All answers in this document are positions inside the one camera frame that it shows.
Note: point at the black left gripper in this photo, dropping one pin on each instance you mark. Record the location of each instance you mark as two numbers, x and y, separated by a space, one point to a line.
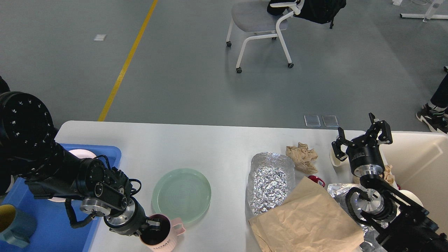
133 221

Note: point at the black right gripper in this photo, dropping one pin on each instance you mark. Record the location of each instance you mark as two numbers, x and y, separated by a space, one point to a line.
363 152

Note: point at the pink HOME mug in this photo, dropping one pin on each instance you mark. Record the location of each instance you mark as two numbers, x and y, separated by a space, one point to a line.
168 239

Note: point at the light green plate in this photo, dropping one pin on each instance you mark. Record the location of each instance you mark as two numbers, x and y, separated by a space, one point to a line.
182 193

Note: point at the teal mug yellow inside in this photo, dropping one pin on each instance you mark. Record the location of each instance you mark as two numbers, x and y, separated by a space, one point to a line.
16 226

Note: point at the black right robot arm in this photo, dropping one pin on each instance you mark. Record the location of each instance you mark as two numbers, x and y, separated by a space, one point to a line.
403 225

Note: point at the foil piece under arm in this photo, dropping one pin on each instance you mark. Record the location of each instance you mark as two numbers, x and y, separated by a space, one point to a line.
338 191

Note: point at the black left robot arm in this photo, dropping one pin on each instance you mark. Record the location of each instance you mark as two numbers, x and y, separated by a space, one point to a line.
91 187

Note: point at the white paper cup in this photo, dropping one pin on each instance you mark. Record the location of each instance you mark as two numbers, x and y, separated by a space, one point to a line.
336 162

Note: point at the crumpled napkin by bin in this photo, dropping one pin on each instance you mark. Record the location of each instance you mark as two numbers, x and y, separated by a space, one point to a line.
388 176

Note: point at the beige plastic bin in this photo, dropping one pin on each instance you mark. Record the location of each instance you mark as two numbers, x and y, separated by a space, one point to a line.
420 164

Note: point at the crumpled brown napkin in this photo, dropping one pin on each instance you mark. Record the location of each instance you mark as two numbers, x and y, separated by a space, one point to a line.
303 158

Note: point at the person black sneakers right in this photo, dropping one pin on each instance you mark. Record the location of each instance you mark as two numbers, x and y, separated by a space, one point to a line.
434 112

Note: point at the brown paper bag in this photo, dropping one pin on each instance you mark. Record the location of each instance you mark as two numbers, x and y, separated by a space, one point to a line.
309 220

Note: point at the crumpled aluminium foil sheet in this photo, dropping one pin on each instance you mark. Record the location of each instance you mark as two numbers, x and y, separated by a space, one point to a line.
270 181

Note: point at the blue plastic tray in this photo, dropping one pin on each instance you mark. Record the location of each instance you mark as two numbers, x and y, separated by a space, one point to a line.
54 233

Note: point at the pink plate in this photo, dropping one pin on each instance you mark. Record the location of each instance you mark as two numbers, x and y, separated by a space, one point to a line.
82 153

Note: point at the black backpack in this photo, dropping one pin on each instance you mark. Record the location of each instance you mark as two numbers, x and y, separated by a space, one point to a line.
318 11

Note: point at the white grey office chair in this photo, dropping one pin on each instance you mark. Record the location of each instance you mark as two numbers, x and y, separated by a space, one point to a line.
252 17

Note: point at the person dark clothing left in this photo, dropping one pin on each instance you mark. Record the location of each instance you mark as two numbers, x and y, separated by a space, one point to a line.
4 87

